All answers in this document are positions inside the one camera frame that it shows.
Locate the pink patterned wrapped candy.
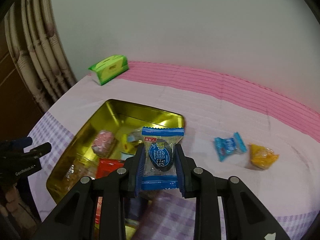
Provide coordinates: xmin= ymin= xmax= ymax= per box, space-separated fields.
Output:
xmin=91 ymin=130 xmax=116 ymax=158

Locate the blue dark plum candy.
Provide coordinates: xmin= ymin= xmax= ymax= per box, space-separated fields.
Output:
xmin=140 ymin=127 xmax=184 ymax=191

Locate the green tissue pack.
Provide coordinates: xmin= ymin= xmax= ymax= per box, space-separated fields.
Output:
xmin=88 ymin=55 xmax=129 ymax=86

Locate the yellow snack packet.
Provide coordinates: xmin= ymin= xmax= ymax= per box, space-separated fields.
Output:
xmin=249 ymin=144 xmax=279 ymax=170

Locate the pink purple checked tablecloth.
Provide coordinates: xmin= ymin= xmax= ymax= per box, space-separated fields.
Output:
xmin=29 ymin=62 xmax=319 ymax=239

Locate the gold toffee tin box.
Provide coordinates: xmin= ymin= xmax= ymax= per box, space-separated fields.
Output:
xmin=45 ymin=99 xmax=186 ymax=240

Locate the small blue white candy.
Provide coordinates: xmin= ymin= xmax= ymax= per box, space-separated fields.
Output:
xmin=214 ymin=132 xmax=247 ymax=162

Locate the beige patterned curtain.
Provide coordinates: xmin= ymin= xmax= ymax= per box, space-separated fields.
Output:
xmin=4 ymin=0 xmax=76 ymax=112

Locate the clear pack of biscuits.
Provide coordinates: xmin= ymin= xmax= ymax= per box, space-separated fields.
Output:
xmin=61 ymin=155 xmax=98 ymax=193

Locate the red snack packet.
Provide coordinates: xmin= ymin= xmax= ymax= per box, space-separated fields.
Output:
xmin=95 ymin=158 xmax=124 ymax=228

